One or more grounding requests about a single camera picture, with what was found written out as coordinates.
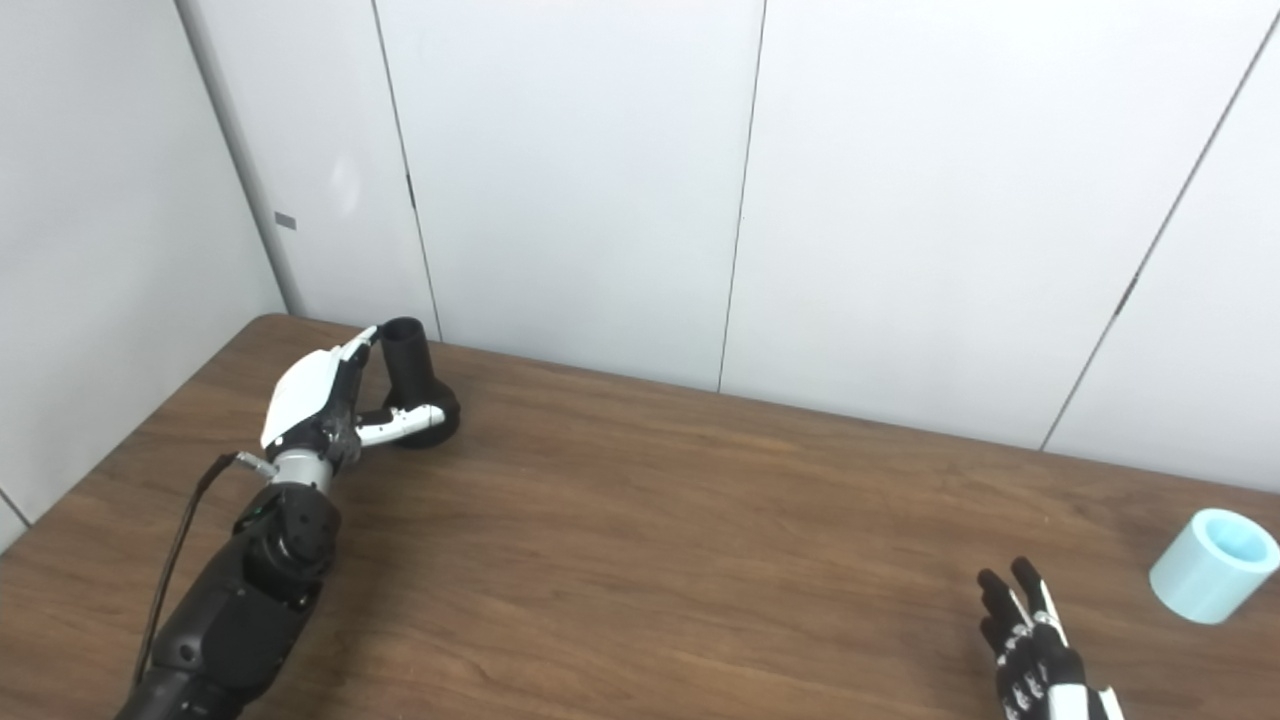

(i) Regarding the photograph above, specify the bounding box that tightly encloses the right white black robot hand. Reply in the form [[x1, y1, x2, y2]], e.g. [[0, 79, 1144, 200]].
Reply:
[[977, 557, 1126, 720]]

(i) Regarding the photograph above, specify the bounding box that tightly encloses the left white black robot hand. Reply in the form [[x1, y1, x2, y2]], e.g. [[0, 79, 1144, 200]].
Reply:
[[260, 325, 447, 466]]

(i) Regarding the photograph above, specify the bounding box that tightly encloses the black funnel-shaped nozzle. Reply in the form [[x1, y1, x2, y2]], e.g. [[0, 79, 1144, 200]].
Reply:
[[380, 317, 463, 450]]

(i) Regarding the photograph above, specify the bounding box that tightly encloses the light-blue hose piece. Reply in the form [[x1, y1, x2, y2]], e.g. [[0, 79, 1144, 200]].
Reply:
[[1149, 508, 1280, 625]]

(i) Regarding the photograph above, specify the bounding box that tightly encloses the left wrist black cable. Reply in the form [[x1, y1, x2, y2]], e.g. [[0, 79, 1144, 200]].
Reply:
[[132, 452, 279, 691]]

